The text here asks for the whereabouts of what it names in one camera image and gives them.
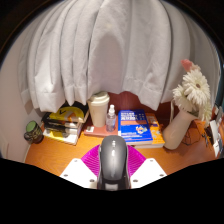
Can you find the white pleated curtain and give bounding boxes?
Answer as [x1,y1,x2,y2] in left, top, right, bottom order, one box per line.
[17,0,214,114]

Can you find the black cable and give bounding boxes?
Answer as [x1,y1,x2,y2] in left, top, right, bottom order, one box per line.
[184,123,205,148]

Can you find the cream travel tumbler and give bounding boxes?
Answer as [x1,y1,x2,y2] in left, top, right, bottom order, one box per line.
[87,91,111,128]

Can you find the cream ceramic vase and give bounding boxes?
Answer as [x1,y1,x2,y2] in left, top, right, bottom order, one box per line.
[162,99,198,151]

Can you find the black book yellow title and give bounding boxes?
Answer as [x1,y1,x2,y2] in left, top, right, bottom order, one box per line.
[42,113,84,129]

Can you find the orange book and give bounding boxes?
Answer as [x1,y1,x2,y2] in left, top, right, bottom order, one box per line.
[143,112,166,149]

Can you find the clear spray bottle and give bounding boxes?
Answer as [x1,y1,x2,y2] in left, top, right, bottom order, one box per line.
[105,104,118,133]

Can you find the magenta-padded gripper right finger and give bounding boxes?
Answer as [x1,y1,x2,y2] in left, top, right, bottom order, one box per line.
[127,143,168,190]

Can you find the white and pink flowers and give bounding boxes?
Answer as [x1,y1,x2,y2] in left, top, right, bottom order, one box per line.
[171,59,213,123]

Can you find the red book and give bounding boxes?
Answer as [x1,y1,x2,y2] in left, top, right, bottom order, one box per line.
[83,123,119,138]

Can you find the dark brown mug green inside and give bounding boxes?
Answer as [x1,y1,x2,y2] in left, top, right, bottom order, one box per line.
[23,120,45,145]

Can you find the black computer mouse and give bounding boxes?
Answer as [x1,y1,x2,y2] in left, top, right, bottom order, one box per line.
[97,134,130,191]

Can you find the blue book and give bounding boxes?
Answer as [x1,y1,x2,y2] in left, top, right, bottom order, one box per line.
[117,109,154,145]

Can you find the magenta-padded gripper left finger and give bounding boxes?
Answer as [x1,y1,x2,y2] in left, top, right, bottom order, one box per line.
[59,143,101,190]

